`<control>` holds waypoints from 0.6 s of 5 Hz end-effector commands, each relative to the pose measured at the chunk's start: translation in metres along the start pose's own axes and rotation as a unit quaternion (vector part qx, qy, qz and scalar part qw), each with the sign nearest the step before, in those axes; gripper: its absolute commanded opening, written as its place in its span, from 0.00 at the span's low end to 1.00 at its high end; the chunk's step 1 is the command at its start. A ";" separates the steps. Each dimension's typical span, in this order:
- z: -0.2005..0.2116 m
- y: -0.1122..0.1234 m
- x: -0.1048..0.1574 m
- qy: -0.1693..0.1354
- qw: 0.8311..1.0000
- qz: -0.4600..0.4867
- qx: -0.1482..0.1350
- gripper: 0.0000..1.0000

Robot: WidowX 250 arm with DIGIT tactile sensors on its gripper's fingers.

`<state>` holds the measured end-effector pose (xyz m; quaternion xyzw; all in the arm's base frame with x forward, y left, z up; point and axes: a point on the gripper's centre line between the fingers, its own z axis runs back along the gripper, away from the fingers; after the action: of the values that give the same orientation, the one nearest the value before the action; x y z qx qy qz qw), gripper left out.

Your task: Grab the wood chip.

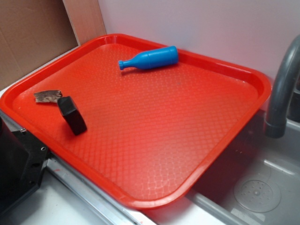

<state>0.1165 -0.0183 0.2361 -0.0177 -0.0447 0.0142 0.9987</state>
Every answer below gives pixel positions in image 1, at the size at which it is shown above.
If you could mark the brown cardboard panel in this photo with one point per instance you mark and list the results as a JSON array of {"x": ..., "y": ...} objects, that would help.
[{"x": 34, "y": 32}]

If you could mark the blue plastic toy bottle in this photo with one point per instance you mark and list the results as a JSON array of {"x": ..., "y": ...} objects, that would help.
[{"x": 152, "y": 59}]

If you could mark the grey plastic faucet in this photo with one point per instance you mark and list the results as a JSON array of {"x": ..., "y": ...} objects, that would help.
[{"x": 284, "y": 103}]

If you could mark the grey plastic sink basin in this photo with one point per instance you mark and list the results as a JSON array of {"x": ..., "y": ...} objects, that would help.
[{"x": 255, "y": 180}]

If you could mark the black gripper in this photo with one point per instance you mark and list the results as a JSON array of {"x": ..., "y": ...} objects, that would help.
[{"x": 23, "y": 157}]

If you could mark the brown wood chip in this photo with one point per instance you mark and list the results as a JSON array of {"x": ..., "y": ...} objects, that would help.
[{"x": 48, "y": 96}]

